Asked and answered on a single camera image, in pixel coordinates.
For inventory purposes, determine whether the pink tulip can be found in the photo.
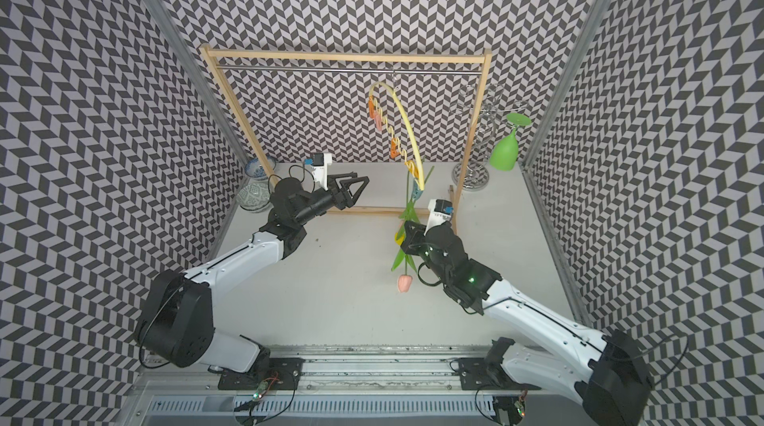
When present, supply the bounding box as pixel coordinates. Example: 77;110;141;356
390;174;422;294

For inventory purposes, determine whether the pink clothes peg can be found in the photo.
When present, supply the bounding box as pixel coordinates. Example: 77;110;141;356
373;111;384;132

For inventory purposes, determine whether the green plastic wine glass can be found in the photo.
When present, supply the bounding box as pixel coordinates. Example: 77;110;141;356
489;113;532;171

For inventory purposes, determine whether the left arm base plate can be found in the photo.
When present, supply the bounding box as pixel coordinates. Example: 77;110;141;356
217;358;304;391

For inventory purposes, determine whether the blue patterned bowl back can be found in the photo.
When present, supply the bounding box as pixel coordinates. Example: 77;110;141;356
244;156;278;181

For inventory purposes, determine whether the orange clothes peg middle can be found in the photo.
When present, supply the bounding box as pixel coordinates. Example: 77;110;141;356
390;138;400;160

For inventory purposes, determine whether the chrome glass holder stand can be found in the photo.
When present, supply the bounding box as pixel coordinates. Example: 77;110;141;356
452;88;532;191

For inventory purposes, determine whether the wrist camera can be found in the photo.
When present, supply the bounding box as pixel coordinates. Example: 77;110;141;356
426;198;454;230
304;153;333;189

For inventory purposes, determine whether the metal rack rod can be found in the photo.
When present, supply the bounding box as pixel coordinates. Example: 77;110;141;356
218;65;481;77

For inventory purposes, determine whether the orange clothes peg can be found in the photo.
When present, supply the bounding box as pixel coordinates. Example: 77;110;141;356
390;138;400;160
367;97;376;119
405;159;418;177

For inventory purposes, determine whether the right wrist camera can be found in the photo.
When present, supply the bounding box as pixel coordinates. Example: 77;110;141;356
426;198;454;230

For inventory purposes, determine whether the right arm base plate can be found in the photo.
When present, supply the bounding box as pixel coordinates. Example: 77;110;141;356
450;358;525;391

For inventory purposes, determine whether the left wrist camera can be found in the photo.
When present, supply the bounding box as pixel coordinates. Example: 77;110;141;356
304;153;333;189

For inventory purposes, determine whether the orange clothes peg lower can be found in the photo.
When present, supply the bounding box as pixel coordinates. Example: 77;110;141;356
405;159;418;177

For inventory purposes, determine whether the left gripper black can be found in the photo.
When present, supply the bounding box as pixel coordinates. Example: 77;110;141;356
293;171;369;225

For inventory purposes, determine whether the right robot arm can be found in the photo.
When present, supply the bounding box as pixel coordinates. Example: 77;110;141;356
401;221;660;425

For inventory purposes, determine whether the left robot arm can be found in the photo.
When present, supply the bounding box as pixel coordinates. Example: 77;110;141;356
133;173;369;373

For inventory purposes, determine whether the yellow tulip flower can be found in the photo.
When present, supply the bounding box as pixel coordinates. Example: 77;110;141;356
394;179;424;245

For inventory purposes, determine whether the wooden clothes rack frame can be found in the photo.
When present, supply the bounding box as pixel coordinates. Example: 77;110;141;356
199;43;493;208

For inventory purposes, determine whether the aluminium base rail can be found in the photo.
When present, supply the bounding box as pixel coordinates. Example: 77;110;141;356
116;346;591;425

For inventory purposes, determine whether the yellow clip hanger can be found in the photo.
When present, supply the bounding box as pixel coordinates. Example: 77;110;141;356
367;81;426;191

